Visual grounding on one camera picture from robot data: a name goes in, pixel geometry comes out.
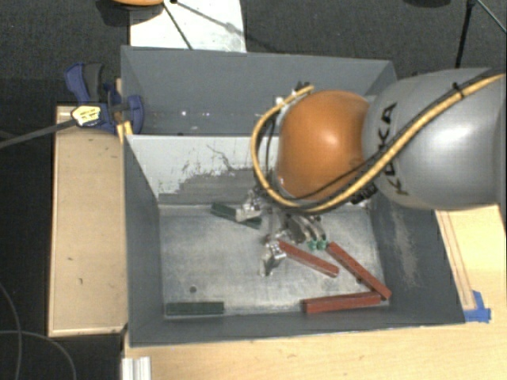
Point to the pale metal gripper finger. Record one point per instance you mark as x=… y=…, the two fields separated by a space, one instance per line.
x=250 y=210
x=272 y=256

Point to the dark green flat block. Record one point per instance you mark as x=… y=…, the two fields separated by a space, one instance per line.
x=194 y=308
x=223 y=211

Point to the red-brown flat block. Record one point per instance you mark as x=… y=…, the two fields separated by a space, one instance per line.
x=313 y=261
x=340 y=303
x=358 y=269

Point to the grey metal bin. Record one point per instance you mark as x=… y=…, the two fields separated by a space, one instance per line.
x=206 y=259

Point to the pale wood flat board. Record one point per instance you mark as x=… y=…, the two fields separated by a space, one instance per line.
x=89 y=228

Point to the black cylinder on white bracket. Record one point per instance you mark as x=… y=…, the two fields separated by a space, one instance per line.
x=362 y=194

